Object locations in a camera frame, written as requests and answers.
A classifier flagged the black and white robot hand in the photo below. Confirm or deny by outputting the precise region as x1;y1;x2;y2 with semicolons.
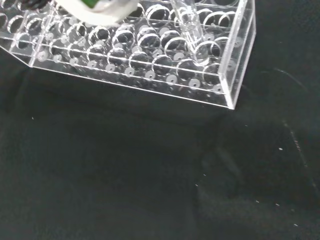
20;0;141;26

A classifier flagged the clear acrylic test tube rack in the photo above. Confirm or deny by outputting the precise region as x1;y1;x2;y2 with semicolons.
0;0;257;111

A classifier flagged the black bench cloth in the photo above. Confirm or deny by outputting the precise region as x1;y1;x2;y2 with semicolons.
0;0;320;240

